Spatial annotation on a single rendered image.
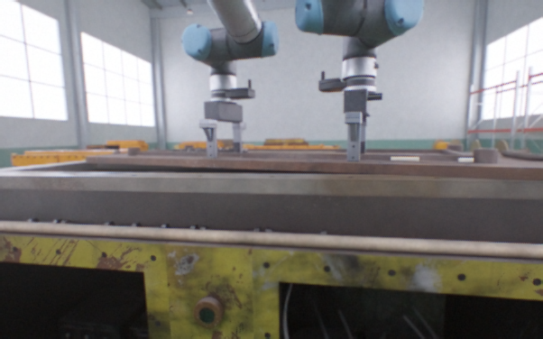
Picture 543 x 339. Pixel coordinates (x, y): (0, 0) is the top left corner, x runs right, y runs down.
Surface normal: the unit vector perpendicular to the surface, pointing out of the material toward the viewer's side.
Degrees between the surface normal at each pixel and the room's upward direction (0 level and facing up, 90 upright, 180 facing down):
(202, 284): 90
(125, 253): 90
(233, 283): 90
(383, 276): 90
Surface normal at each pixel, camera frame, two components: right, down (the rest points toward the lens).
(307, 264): -0.16, 0.12
